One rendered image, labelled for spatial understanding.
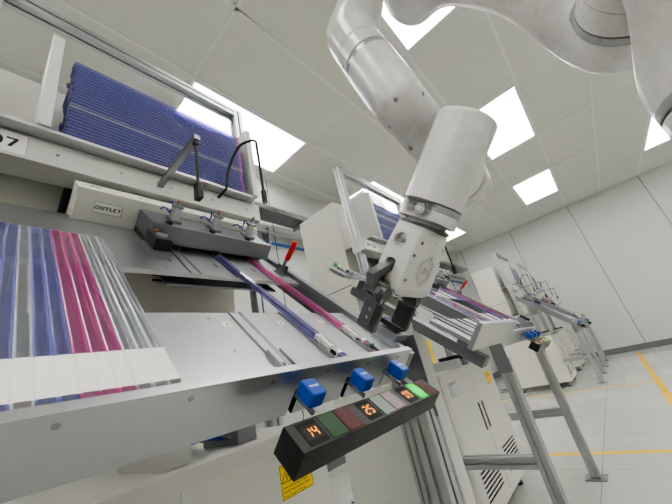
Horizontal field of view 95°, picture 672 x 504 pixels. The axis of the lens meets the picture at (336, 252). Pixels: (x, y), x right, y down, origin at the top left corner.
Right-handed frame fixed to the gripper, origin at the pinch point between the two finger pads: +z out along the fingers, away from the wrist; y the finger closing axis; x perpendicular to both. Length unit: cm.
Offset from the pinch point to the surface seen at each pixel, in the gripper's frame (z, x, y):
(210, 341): 10.2, 13.9, -18.9
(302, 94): -98, 220, 117
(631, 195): -240, 26, 760
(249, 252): 7, 56, 10
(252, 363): 10.2, 7.8, -15.5
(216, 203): -1, 80, 7
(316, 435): 11.2, -5.0, -14.1
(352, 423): 11.1, -5.4, -8.0
